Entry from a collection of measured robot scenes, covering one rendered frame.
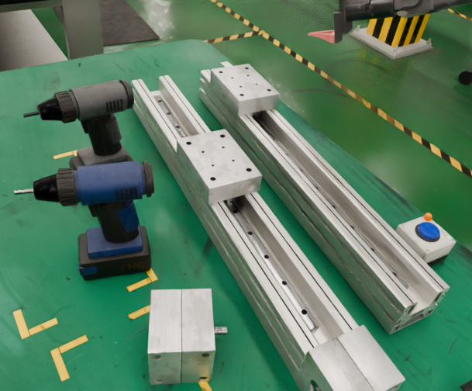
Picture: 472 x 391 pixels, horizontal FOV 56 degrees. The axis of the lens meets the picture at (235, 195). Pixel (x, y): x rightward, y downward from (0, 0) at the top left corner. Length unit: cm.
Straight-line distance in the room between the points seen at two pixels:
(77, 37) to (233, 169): 153
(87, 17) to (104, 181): 161
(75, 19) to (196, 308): 174
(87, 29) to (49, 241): 149
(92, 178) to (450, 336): 65
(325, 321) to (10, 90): 101
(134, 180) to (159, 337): 23
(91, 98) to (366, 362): 64
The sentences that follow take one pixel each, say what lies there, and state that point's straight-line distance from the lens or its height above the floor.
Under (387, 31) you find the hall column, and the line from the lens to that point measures 394.
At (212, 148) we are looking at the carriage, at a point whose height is 90.
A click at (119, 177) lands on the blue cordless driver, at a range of 68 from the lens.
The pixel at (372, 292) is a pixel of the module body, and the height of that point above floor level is 82.
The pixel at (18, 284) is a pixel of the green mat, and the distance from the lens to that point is 85.
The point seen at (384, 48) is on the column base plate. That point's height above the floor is 4.
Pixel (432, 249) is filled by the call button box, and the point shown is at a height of 84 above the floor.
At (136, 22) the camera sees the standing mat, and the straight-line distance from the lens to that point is 377.
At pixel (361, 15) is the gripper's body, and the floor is 108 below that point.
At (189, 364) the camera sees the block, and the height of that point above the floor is 84.
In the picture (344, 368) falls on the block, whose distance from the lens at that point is 66.
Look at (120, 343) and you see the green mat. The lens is 75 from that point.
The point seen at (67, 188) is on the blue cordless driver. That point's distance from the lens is 68.
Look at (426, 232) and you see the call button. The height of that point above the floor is 85.
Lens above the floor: 143
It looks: 42 degrees down
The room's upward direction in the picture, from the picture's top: 8 degrees clockwise
